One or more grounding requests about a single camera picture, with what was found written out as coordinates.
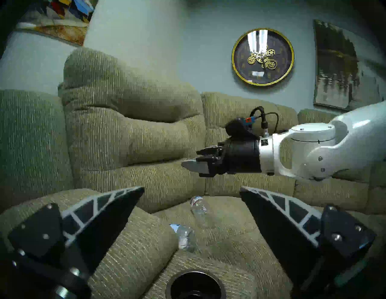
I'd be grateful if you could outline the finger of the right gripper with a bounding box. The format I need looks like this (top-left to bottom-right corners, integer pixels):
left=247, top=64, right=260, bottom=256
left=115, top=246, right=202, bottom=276
left=196, top=146, right=225, bottom=161
left=182, top=159, right=222, bottom=178

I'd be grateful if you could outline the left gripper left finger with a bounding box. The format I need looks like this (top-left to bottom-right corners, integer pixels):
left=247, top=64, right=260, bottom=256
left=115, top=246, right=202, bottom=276
left=8, top=186, right=145, bottom=272

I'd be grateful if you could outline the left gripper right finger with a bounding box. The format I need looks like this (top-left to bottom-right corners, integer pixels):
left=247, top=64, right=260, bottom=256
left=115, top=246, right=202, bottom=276
left=240, top=186, right=376, bottom=281

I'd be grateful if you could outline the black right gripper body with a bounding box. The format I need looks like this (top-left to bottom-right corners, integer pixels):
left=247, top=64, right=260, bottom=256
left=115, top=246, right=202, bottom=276
left=216, top=136, right=262, bottom=176

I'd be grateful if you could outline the clear bottle red-banded label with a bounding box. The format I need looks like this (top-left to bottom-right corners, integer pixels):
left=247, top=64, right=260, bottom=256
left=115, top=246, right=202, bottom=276
left=190, top=196, right=212, bottom=226

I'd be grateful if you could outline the white-capped bottle red blue label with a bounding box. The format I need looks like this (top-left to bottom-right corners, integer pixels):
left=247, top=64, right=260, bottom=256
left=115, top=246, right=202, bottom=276
left=169, top=224, right=197, bottom=252

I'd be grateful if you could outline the metal-rimmed cup holder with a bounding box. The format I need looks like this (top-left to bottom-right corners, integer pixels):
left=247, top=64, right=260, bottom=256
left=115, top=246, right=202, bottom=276
left=165, top=271, right=227, bottom=299

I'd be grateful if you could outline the green fabric sofa console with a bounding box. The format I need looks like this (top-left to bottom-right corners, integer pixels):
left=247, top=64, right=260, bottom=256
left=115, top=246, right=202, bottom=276
left=0, top=188, right=257, bottom=299

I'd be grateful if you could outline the green fabric sectional sofa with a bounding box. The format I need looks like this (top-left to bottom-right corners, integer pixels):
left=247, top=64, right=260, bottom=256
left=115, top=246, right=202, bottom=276
left=0, top=48, right=386, bottom=299

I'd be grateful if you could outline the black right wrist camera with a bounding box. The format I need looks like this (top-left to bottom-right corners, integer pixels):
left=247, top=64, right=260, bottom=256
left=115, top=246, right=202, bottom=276
left=226, top=118, right=255, bottom=137

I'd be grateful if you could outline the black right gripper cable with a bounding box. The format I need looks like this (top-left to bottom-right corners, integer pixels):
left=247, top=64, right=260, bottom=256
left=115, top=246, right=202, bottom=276
left=250, top=106, right=280, bottom=135

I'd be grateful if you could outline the round gold-rimmed wall clock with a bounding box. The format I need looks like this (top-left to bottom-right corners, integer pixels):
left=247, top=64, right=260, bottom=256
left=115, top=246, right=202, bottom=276
left=231, top=28, right=295, bottom=87

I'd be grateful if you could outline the dark abstract wall painting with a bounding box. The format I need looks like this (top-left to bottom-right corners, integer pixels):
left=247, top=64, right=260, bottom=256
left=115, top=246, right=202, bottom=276
left=313, top=20, right=386, bottom=111

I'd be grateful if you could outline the colourful boats wall print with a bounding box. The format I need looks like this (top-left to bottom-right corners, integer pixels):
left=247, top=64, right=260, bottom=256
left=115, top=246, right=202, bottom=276
left=15, top=0, right=98, bottom=46

